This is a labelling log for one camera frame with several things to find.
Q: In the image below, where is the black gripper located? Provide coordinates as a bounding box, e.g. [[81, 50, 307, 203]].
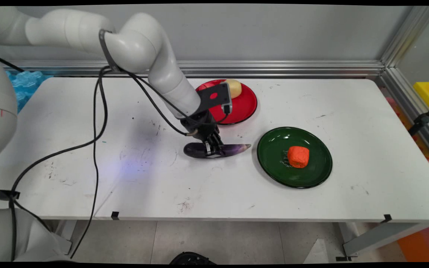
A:
[[180, 110, 225, 157]]

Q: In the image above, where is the purple eggplant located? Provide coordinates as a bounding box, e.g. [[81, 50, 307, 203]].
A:
[[184, 143, 251, 159]]

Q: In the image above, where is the red round plate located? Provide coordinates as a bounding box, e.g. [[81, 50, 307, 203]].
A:
[[195, 79, 258, 125]]

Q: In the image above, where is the pale yellow potato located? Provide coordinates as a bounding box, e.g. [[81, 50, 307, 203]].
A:
[[224, 79, 242, 99]]

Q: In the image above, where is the green round plate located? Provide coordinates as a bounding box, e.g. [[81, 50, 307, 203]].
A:
[[257, 127, 333, 189]]

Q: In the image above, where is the orange crumpled cube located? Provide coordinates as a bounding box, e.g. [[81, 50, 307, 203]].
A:
[[287, 146, 310, 169]]

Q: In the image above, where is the black round base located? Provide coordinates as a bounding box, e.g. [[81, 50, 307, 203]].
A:
[[170, 252, 217, 265]]

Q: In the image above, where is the grey table leg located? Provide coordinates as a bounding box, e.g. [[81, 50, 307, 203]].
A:
[[334, 222, 429, 261]]

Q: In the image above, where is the blue foam packaging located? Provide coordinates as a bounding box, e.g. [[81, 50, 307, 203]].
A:
[[6, 71, 54, 112]]

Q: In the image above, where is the black clamp stand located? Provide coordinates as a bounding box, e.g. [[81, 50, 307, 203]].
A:
[[408, 99, 429, 136]]

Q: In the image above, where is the orange box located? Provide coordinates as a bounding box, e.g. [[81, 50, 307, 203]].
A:
[[397, 223, 429, 263]]

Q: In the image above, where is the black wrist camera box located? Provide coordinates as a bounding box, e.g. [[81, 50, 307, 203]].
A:
[[198, 83, 233, 114]]

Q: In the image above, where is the thin black camera cable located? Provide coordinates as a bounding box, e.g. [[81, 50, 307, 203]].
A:
[[123, 70, 233, 136]]

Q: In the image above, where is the horizontal aluminium frame rail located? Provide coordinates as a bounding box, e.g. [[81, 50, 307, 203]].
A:
[[0, 60, 386, 79]]

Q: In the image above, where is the long black cable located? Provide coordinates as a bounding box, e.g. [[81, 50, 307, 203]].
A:
[[69, 67, 111, 259], [10, 69, 109, 262]]

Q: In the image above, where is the slanted aluminium frame rail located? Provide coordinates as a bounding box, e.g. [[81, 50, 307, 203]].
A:
[[376, 67, 429, 164]]

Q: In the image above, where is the upright aluminium frame post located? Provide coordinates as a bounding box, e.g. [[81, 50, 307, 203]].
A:
[[380, 6, 429, 68]]

